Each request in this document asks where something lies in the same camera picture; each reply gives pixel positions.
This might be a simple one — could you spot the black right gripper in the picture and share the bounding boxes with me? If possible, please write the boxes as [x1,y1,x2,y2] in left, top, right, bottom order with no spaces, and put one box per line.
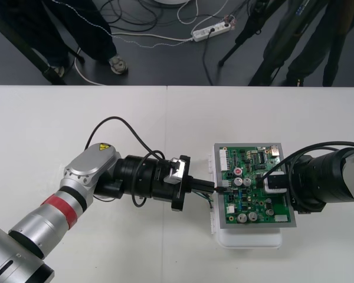
[285,164,303,212]

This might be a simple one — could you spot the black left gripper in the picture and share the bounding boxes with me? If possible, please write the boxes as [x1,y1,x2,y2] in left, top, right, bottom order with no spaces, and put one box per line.
[152,154,216,213]

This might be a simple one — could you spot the person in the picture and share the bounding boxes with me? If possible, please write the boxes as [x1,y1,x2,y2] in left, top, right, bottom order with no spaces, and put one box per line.
[262,0,354,87]
[0,0,129,78]

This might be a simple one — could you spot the white power strip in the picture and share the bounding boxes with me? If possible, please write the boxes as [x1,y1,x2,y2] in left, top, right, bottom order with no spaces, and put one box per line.
[191,21,232,42]

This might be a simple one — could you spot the black tripod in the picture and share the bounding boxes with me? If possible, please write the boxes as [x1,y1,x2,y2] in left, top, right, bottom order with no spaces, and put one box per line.
[218,0,348,87]

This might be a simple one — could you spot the white round base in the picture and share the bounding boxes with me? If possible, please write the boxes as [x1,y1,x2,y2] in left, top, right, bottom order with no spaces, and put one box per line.
[153,0,190,6]

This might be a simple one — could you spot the green circuit board grey frame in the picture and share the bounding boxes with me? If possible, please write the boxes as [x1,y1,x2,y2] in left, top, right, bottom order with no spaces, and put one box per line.
[214,142,297,231]

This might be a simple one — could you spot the black power strip cable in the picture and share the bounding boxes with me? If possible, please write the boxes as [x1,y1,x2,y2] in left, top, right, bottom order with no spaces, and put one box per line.
[201,28,218,86]

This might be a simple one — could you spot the speckled white blue cable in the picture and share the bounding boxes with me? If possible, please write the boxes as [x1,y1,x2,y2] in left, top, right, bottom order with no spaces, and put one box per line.
[45,0,194,50]

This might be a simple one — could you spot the white floor cable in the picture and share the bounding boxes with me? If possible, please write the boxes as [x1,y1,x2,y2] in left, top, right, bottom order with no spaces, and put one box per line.
[74,31,194,86]

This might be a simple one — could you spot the thin white cable loop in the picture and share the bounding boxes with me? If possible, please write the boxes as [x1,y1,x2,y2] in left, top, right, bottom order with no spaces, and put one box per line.
[176,0,225,26]

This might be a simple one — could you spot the black floor cable loops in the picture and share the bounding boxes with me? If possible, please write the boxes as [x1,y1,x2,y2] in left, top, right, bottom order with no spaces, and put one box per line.
[98,0,202,34]

